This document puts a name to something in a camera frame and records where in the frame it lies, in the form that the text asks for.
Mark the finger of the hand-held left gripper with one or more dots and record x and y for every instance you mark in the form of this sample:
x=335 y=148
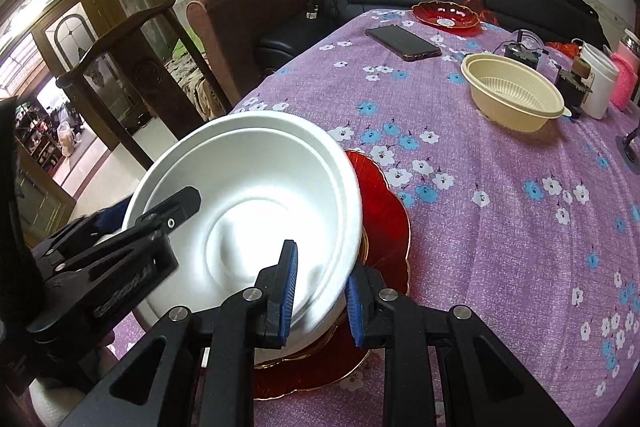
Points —
x=135 y=267
x=75 y=237

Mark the dark wooden chair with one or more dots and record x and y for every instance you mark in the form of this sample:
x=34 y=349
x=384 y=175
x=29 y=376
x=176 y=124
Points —
x=145 y=77

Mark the cluttered shelf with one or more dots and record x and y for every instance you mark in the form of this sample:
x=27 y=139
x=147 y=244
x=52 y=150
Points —
x=37 y=137

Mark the beige plastic bowl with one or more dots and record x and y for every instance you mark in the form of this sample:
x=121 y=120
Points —
x=505 y=107

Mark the white plastic jar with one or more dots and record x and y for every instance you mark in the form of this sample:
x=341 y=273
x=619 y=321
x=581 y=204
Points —
x=600 y=82

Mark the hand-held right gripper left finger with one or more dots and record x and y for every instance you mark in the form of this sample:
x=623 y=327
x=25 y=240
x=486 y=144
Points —
x=290 y=287

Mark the black motor with tan roller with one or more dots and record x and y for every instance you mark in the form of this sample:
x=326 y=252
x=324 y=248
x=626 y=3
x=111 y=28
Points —
x=575 y=92

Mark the clear plastic container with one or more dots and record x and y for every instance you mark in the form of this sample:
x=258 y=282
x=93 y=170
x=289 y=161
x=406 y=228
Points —
x=530 y=38

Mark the wooden glass-panel door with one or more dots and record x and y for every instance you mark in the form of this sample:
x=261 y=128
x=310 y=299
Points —
x=75 y=7

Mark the pink knitted cover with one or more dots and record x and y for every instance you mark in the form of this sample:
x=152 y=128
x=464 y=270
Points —
x=627 y=82

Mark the large red gold-rimmed plate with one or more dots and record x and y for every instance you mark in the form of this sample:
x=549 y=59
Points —
x=387 y=227

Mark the purple floral tablecloth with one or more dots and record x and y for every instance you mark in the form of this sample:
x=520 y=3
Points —
x=475 y=232

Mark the silver-topped black motor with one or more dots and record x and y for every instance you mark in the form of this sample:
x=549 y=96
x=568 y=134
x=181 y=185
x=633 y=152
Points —
x=520 y=56

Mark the brown upholstered armchair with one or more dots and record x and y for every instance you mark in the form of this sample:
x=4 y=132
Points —
x=250 y=17

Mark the black smartphone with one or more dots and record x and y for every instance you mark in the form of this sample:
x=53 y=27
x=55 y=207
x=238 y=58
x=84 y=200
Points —
x=405 y=42

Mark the small dark object on sofa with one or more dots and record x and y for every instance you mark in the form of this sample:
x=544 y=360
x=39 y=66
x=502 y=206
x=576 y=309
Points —
x=312 y=9

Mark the red plastic bag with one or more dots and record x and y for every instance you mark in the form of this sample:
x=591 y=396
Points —
x=562 y=49
x=482 y=9

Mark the thermos with pink sleeve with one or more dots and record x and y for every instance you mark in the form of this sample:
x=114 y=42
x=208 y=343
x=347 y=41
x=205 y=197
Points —
x=631 y=42

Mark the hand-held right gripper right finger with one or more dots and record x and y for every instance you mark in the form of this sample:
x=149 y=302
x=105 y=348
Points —
x=355 y=312

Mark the patterned cushion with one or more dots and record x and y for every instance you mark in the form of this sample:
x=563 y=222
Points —
x=195 y=87

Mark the grey phone stand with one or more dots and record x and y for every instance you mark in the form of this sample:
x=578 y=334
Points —
x=631 y=147

